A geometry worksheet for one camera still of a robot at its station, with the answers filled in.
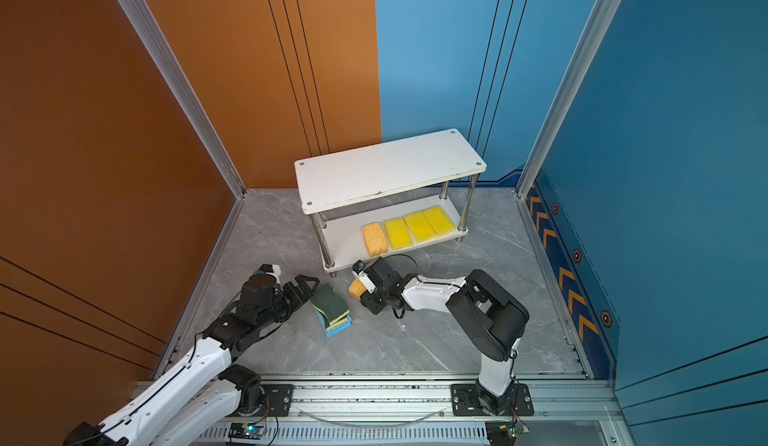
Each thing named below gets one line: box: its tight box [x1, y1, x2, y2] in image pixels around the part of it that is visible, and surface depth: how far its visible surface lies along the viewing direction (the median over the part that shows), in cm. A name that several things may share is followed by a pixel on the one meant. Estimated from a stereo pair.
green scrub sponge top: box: [310, 283, 350, 324], surface depth 84 cm
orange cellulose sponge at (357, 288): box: [348, 278, 367, 299], surface depth 92 cm
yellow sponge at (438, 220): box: [422, 206, 456, 235], surface depth 102 cm
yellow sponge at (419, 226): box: [403, 211, 437, 243], surface depth 102 cm
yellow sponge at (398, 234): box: [384, 217, 413, 250], surface depth 99 cm
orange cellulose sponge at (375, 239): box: [363, 222, 387, 257], surface depth 96 cm
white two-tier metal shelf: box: [294, 128, 487, 278], surface depth 86 cm
